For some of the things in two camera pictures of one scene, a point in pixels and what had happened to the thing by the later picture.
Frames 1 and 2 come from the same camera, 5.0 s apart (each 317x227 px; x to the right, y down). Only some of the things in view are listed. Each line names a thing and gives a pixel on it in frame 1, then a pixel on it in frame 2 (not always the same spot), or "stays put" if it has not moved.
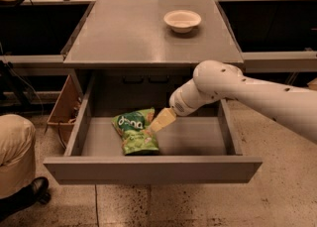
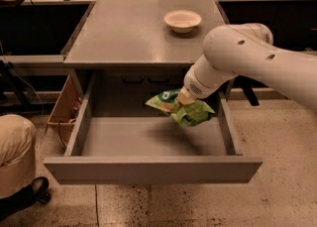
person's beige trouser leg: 18,154 stays put
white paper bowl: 182,21 stays put
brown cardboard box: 65,110 stays put
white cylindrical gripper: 177,104 -> 194,85
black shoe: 36,191 stays put
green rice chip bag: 131,128 -> 187,115
